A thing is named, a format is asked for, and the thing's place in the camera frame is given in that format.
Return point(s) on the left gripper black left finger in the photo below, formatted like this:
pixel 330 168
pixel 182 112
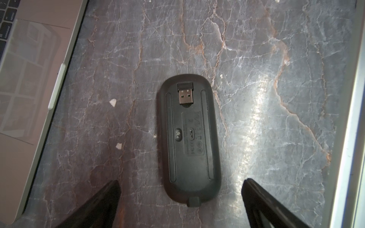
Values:
pixel 99 211

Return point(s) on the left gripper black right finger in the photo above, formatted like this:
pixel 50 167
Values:
pixel 264 211

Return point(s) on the black wireless mouse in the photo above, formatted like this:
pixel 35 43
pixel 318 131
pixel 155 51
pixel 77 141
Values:
pixel 188 139

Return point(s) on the black usb mouse receiver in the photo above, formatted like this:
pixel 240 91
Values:
pixel 185 91

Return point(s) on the silver laptop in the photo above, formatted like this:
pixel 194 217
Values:
pixel 37 41

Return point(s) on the aluminium front rail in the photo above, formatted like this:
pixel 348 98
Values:
pixel 345 190

